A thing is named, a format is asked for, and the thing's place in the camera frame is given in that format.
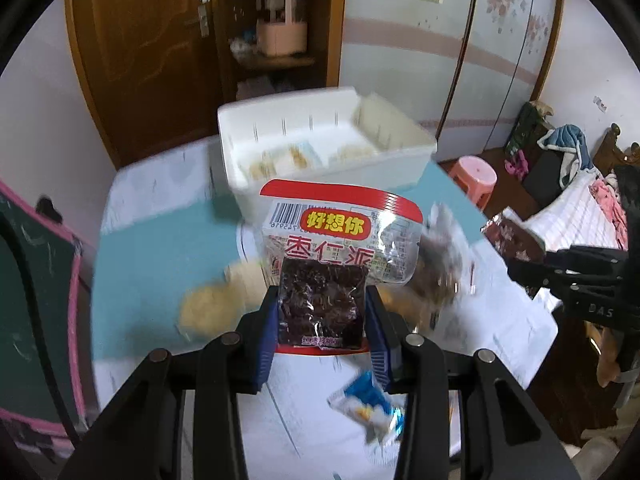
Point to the pink clothes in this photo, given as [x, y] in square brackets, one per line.
[610, 200]

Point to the white plastic bin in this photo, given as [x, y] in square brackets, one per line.
[280, 115]

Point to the blue white snack packet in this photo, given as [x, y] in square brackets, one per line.
[370, 405]

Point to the teal table mat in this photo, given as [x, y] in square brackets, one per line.
[150, 260]

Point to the blue white garment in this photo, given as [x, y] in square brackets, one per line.
[565, 145]

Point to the pink plastic stool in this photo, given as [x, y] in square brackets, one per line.
[472, 172]

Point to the checkered bed blanket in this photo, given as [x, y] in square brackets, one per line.
[580, 215]

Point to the wooden bed headboard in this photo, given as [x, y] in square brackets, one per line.
[612, 150]

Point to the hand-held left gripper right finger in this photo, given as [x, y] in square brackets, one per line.
[376, 340]

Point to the wooden corner shelf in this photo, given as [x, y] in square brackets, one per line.
[280, 67]

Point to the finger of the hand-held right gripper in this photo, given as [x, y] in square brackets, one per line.
[560, 280]
[590, 255]

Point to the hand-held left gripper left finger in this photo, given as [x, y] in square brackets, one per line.
[269, 340]

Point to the clear red-rimmed snack bag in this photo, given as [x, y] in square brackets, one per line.
[345, 225]

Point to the person's right hand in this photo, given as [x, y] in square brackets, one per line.
[609, 360]

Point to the pink toy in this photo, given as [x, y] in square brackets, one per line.
[517, 165]

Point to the floral sliding wardrobe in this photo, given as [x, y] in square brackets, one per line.
[410, 60]

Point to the green printed bag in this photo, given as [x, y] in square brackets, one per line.
[525, 125]

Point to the clear cookie packet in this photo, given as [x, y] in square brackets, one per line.
[440, 260]

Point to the pink-framed green chalkboard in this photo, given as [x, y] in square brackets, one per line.
[30, 285]

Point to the brown wooden door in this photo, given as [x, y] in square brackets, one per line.
[135, 60]

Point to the dark date snack packet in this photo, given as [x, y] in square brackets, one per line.
[322, 302]
[512, 235]

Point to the beige bread packet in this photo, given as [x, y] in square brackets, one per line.
[215, 300]

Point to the yellow cracker packet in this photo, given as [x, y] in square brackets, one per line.
[260, 166]

